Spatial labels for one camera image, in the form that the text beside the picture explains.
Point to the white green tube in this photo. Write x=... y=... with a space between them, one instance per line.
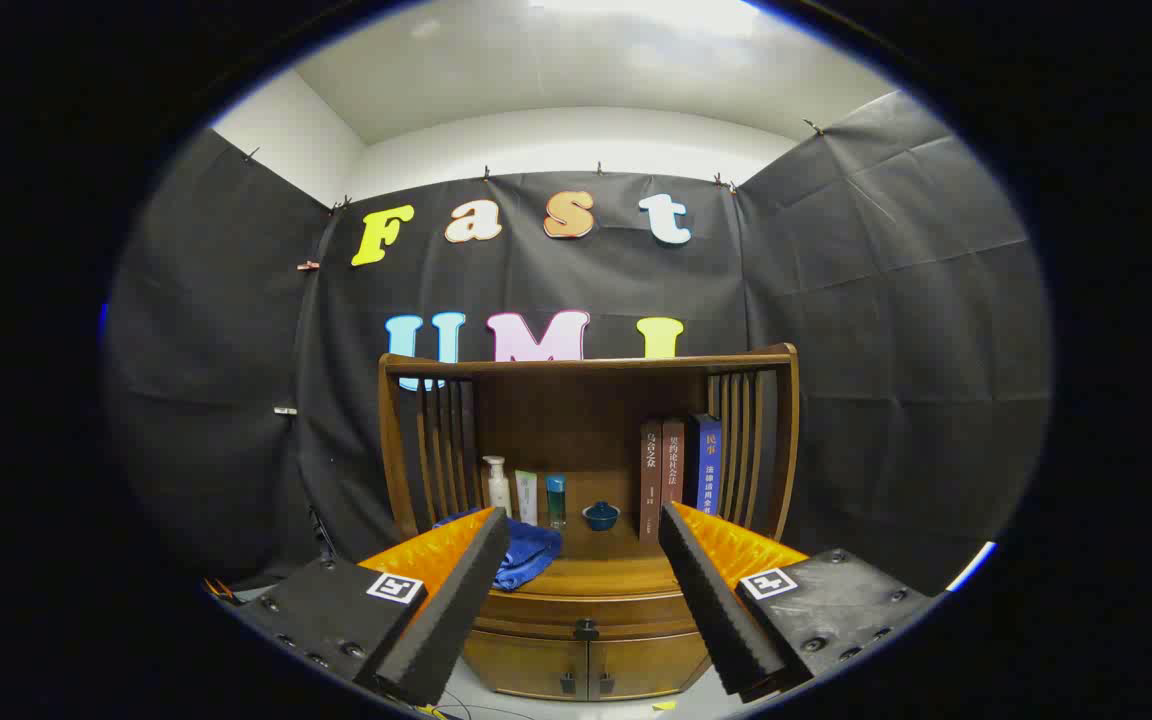
x=526 y=500

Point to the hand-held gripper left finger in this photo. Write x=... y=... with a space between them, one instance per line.
x=456 y=600

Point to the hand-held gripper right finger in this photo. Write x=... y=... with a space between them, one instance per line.
x=711 y=600

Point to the reddish brown book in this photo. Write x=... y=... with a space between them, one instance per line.
x=674 y=460

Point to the blue book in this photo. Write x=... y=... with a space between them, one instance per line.
x=708 y=465

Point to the wooden drawer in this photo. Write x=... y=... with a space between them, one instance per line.
x=586 y=607

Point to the teal bottle with blue cap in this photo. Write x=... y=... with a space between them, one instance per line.
x=557 y=500

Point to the white pump bottle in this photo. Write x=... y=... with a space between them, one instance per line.
x=499 y=495

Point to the dark brown book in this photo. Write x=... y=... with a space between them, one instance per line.
x=651 y=480

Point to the wooden cabinet door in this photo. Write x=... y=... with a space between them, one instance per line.
x=641 y=665
x=526 y=665

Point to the blue folded towel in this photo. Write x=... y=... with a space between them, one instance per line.
x=531 y=550

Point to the dark blue lidded teacup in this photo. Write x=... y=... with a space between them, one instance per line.
x=601 y=518

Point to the wooden cabinet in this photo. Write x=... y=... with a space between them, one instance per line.
x=576 y=420

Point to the wooden countertop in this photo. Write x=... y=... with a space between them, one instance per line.
x=606 y=560

